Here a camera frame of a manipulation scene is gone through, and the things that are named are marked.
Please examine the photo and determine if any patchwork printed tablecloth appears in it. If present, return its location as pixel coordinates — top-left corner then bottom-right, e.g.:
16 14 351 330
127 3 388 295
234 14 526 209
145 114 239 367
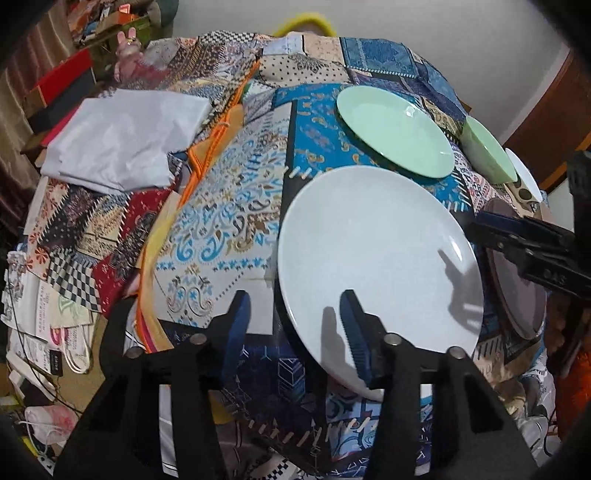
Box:
23 30 561 480

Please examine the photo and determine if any pink plastic bag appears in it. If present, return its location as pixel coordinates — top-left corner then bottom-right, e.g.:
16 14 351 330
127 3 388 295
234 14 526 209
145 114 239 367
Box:
23 404 79 446

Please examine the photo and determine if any grey plate with brown rim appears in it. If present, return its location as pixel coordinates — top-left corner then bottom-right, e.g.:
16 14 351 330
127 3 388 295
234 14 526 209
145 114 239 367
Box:
485 198 548 340

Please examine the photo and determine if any striped brown curtain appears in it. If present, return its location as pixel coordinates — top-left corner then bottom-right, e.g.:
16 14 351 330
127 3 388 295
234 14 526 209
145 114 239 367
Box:
0 18 70 232

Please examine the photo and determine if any white paper bag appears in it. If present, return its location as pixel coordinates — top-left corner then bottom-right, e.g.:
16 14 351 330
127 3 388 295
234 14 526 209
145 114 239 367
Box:
37 295 95 374

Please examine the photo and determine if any yellow ring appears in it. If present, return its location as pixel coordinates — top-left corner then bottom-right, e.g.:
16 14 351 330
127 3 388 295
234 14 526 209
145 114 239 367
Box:
272 11 335 38

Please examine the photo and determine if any brown wooden door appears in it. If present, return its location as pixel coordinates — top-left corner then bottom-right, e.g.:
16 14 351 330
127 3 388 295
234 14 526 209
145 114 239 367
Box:
503 46 591 191

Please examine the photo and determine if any red box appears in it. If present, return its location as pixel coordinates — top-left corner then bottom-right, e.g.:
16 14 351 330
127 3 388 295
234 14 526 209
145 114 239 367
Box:
25 48 95 107

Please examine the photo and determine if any white crumpled cloth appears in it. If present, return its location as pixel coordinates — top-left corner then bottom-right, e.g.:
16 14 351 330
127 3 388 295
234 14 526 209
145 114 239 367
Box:
44 88 214 195

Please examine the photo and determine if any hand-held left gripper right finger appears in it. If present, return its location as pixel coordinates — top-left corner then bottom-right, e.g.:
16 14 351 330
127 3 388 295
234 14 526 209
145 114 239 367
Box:
339 290 539 480

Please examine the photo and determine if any dark grey box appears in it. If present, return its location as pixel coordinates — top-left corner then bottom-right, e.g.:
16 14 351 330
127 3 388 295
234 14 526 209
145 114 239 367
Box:
28 74 99 136

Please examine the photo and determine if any pink bunny toy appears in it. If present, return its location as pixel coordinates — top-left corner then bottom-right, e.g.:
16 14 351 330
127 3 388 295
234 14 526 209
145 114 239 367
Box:
113 28 148 81

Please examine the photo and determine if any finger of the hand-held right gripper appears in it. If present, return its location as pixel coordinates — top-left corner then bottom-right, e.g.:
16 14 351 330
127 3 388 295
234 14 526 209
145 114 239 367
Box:
466 220 522 254
480 210 575 241

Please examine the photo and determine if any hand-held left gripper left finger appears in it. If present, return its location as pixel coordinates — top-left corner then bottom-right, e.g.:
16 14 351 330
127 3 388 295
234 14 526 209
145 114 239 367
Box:
53 291 252 480

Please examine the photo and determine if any person's right hand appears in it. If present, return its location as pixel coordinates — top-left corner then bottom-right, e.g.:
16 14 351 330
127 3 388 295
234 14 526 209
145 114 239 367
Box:
546 295 581 370

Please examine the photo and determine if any light green bowl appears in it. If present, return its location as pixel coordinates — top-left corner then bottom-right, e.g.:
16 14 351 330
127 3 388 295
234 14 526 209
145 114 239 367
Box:
461 115 518 184

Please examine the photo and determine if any white bowl with brown dots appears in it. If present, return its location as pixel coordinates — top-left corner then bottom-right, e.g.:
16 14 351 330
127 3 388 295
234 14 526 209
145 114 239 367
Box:
503 148 544 204

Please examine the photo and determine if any light green plate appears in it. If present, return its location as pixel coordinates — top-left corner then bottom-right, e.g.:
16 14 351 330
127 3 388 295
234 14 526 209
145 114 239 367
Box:
336 85 455 178

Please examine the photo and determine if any large white plate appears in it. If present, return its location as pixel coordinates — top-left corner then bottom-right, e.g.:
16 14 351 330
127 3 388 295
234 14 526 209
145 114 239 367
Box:
277 166 485 402

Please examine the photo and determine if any orange cloth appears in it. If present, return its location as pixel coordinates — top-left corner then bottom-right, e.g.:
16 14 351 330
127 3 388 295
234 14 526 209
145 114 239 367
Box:
134 62 262 296

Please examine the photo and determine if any pile of assorted clutter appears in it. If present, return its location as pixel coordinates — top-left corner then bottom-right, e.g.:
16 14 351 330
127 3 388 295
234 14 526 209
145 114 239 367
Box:
69 0 178 47

